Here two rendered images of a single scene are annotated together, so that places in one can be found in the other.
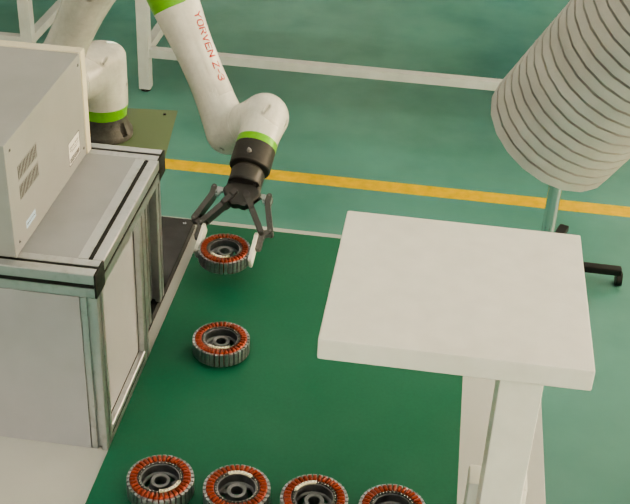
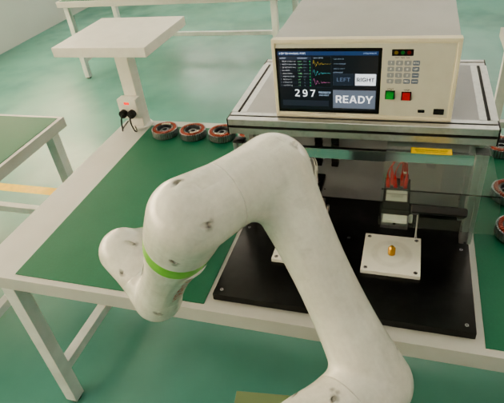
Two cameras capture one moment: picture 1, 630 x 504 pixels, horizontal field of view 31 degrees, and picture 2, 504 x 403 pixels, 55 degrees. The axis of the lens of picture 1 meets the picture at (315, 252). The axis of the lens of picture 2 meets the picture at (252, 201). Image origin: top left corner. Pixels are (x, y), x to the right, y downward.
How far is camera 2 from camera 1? 3.17 m
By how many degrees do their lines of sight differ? 110
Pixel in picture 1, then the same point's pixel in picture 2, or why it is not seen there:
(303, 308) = not seen: hidden behind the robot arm
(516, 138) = not seen: outside the picture
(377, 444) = (155, 157)
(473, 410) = (102, 173)
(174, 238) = (232, 271)
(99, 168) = (270, 104)
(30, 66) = (305, 28)
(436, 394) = (114, 178)
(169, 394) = not seen: hidden behind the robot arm
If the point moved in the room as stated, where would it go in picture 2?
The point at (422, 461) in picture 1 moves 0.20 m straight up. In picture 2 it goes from (141, 153) to (128, 107)
